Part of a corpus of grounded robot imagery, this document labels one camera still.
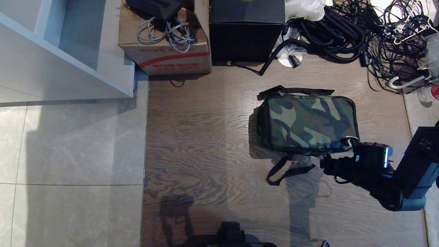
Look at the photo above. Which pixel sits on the black box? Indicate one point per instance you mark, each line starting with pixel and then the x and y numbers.
pixel 246 31

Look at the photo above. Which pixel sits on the white hook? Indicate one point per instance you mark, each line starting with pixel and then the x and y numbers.
pixel 408 82

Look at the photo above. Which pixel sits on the white plastic bag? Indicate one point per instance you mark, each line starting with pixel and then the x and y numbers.
pixel 305 8

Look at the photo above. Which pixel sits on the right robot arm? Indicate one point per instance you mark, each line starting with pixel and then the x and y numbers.
pixel 416 164

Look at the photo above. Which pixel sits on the black device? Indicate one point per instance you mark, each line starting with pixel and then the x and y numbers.
pixel 156 8

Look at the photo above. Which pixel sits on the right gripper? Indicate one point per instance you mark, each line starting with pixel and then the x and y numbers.
pixel 343 167

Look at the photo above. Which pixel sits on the white shelf unit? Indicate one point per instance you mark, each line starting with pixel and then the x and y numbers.
pixel 51 48

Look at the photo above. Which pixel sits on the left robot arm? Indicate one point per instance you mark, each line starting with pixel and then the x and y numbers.
pixel 231 235

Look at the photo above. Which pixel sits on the camouflage bag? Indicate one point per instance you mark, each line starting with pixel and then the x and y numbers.
pixel 305 123

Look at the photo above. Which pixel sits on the silver disc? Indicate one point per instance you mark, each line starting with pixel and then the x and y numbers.
pixel 289 59

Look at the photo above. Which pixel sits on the clear bottle with red cap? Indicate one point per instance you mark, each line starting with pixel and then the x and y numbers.
pixel 428 93

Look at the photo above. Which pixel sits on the cardboard box with red print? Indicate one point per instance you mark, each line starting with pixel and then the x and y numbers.
pixel 171 58

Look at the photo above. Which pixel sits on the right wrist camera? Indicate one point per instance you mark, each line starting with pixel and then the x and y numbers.
pixel 375 154

